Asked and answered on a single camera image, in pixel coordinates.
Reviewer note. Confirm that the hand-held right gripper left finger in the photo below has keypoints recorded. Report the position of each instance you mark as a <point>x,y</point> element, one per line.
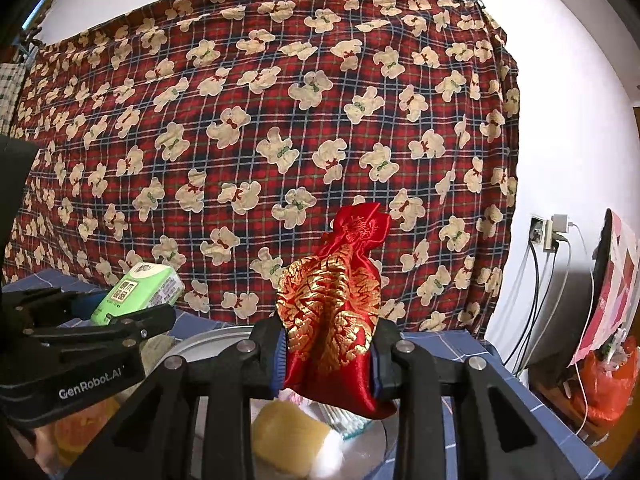
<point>265,355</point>

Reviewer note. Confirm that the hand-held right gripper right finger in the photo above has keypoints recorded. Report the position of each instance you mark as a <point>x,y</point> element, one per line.
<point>382,360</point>

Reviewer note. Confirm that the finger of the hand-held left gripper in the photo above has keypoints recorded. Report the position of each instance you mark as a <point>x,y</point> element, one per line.
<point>125,332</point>
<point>45,305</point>

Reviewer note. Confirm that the green tissue pack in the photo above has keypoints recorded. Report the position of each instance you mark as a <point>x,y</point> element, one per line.
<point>140,290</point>

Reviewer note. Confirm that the round metal tin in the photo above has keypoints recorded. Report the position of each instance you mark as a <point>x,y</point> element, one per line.
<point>215,340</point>

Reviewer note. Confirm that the red gold brocade pouch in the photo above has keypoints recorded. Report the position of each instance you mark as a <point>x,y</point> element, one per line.
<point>330,310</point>

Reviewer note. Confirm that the cotton swab packet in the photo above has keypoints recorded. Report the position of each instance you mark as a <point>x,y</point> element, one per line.
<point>345,422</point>

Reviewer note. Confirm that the yellow sponge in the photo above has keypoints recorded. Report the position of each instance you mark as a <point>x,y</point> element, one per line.
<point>285,435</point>

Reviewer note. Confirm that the gold pink round tin lid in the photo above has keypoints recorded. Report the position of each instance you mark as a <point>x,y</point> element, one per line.
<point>80,435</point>

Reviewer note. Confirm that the blue plaid bed sheet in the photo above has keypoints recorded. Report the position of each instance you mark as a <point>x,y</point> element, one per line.
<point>540,420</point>

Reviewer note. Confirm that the green white checked cloth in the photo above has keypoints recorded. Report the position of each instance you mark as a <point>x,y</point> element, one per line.
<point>10,90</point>

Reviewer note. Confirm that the orange plastic bag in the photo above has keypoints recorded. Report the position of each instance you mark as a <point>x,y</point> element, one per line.
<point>610,390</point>

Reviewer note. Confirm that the red plaid bear print blanket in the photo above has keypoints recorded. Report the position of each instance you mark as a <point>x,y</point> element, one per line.
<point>250,110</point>

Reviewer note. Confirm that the pink patchwork board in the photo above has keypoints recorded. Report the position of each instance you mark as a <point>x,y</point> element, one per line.
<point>620,280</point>

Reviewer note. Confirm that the metal clip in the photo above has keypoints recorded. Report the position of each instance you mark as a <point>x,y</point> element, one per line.
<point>474,0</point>

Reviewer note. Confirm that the wall socket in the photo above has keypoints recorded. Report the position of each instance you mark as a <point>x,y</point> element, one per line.
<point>537,228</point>

